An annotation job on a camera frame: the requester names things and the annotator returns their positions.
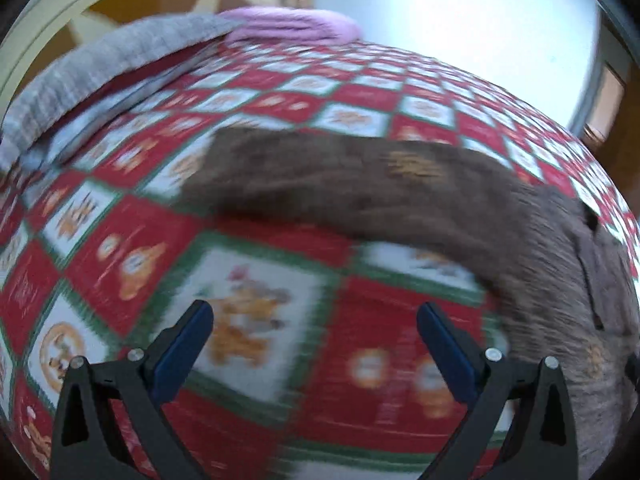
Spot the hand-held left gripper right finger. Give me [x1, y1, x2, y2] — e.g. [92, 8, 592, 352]
[416, 302, 581, 480]

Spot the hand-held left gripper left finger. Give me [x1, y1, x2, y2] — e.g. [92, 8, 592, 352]
[52, 300, 216, 480]

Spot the brown knitted sweater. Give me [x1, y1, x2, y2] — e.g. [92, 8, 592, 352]
[175, 125, 640, 480]

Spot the red checkered printed bed cover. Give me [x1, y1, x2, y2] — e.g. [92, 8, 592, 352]
[0, 37, 640, 480]

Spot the grey knitted blanket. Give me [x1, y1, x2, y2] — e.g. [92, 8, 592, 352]
[0, 12, 241, 171]

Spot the wooden door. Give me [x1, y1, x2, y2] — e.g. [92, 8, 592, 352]
[575, 25, 640, 201]

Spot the pink pillow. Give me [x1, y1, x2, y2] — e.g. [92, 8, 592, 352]
[217, 6, 361, 46]

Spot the cream and wooden headboard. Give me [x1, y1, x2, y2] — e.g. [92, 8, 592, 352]
[0, 0, 278, 121]

